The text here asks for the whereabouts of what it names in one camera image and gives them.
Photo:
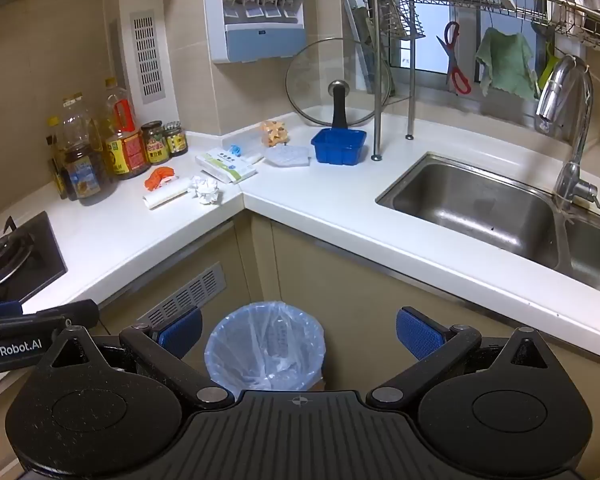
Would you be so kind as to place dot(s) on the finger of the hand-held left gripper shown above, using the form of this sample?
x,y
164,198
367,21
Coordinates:
x,y
0,308
80,312

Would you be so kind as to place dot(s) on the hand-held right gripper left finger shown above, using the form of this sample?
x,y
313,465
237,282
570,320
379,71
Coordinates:
x,y
180,332

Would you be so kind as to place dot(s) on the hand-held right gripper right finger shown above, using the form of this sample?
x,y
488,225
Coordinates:
x,y
420,332

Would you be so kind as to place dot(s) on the bin with blue plastic liner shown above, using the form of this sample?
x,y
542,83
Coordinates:
x,y
265,355

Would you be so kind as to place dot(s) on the blue plastic glove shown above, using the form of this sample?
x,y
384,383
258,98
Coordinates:
x,y
236,150

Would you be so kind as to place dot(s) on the blue plastic tray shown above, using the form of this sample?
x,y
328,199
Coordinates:
x,y
337,152

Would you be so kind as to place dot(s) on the white foam net sleeve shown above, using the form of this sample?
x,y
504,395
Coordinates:
x,y
287,156

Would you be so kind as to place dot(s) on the grey cabinet vent grille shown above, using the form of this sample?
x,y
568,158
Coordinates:
x,y
190,290

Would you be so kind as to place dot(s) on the gas stove burner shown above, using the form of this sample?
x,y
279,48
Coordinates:
x,y
20,260

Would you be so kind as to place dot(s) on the stainless steel sink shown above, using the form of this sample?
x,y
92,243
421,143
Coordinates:
x,y
470,210

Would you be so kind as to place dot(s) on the dark sauce bottle blue label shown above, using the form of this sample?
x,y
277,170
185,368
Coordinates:
x,y
82,175

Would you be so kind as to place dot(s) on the white paper roll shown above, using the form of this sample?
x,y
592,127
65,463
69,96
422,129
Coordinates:
x,y
165,194

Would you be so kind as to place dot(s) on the yellow oil bottle behind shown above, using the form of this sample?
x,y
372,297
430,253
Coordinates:
x,y
57,175

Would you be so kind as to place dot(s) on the crumpled white tissue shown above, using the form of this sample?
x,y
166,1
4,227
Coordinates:
x,y
205,190

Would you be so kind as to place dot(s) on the white flat packet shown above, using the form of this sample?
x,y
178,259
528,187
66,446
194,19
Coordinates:
x,y
225,167

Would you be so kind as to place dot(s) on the jar with yellow label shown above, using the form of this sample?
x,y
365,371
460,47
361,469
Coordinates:
x,y
155,145

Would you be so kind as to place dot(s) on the small glass jar yellow label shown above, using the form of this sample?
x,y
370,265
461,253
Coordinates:
x,y
176,141

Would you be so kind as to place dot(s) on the clear plastic box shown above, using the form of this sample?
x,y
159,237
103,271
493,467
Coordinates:
x,y
250,142

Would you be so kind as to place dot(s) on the chrome faucet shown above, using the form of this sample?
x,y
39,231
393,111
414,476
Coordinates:
x,y
575,160

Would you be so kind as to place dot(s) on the metal dish rack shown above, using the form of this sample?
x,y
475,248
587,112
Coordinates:
x,y
377,85

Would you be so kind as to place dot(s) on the red and blue scissors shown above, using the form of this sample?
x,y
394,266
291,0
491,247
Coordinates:
x,y
457,77

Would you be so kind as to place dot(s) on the glass pot lid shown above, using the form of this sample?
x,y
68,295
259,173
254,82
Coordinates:
x,y
320,75

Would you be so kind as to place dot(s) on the green dish cloth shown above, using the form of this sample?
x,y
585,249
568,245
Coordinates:
x,y
505,65

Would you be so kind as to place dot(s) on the grey wall vent grille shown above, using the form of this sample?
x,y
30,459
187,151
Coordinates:
x,y
147,55

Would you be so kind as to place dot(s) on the blue and white wall dispenser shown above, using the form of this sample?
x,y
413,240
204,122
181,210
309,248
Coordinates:
x,y
260,40

